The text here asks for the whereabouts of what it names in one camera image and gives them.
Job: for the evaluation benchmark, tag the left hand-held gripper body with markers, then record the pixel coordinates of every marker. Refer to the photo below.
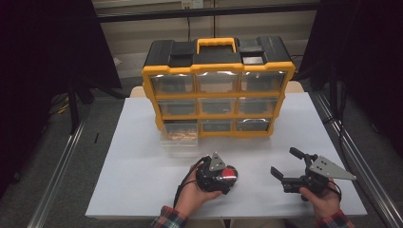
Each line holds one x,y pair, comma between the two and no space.
209,177

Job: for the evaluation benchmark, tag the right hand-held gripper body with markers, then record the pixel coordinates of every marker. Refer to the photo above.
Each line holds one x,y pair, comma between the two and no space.
318,177

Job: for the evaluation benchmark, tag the clear drawer with copper parts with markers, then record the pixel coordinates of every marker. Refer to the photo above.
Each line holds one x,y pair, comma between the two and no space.
179,144

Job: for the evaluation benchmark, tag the yellow black drawer cabinet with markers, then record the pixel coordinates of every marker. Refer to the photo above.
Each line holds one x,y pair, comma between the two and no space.
218,53

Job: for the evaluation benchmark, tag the person's left hand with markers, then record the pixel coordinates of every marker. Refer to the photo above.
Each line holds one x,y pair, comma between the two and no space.
193,198

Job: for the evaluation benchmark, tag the person's right hand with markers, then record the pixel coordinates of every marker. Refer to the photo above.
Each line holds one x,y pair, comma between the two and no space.
324,202

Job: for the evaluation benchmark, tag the pile of copper small parts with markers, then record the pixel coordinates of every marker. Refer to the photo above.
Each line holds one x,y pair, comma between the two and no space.
182,136

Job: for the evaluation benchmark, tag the set of clear plastic drawers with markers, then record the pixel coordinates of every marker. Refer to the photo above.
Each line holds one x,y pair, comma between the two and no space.
218,106

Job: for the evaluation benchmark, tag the black curtain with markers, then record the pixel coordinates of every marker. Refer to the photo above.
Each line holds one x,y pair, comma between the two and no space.
364,63
41,63

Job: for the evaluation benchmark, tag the small black stick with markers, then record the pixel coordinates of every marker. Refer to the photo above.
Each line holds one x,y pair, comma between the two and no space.
96,138

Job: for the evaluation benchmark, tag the black metal stand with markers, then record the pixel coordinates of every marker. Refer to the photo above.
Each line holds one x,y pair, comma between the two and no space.
73,107

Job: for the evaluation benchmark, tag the black horizontal bar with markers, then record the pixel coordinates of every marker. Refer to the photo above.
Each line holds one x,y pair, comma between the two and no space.
190,13

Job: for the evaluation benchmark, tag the metal floor rail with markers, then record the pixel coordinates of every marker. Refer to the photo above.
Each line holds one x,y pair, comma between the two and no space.
364,158
57,174

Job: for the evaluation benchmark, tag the white wall socket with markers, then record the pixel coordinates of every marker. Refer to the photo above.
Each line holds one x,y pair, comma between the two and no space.
192,3

